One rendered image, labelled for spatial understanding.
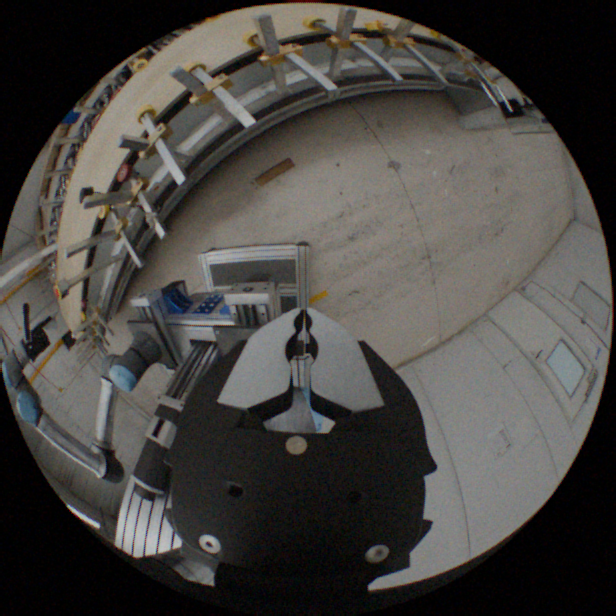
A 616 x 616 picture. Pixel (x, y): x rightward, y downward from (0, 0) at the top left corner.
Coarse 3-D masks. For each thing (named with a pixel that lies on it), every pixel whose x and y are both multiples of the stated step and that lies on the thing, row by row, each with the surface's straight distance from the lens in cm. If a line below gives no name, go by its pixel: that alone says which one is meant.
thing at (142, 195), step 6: (132, 168) 103; (132, 174) 100; (132, 180) 99; (144, 192) 92; (144, 198) 89; (144, 204) 88; (150, 204) 87; (150, 210) 85; (162, 222) 83; (156, 228) 82; (162, 228) 80; (162, 234) 80
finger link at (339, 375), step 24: (312, 312) 11; (312, 336) 9; (336, 336) 9; (336, 360) 8; (360, 360) 8; (312, 384) 7; (336, 384) 7; (360, 384) 7; (312, 408) 8; (336, 408) 7; (360, 408) 7
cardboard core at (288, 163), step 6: (282, 162) 143; (288, 162) 142; (270, 168) 145; (276, 168) 142; (282, 168) 142; (288, 168) 144; (264, 174) 142; (270, 174) 141; (276, 174) 142; (258, 180) 142; (264, 180) 142
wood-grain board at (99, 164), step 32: (192, 32) 152; (224, 32) 125; (288, 32) 105; (320, 32) 108; (416, 32) 145; (160, 64) 136; (224, 64) 95; (128, 96) 138; (160, 96) 104; (96, 128) 163; (128, 128) 112; (96, 160) 137; (64, 224) 199; (96, 224) 129; (64, 256) 212
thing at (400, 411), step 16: (368, 352) 9; (384, 368) 8; (384, 384) 8; (400, 384) 8; (384, 400) 7; (400, 400) 7; (352, 416) 7; (368, 416) 7; (384, 416) 7; (400, 416) 7; (416, 416) 7; (384, 432) 7; (400, 432) 7; (416, 432) 7; (416, 448) 7; (432, 464) 7; (352, 496) 6
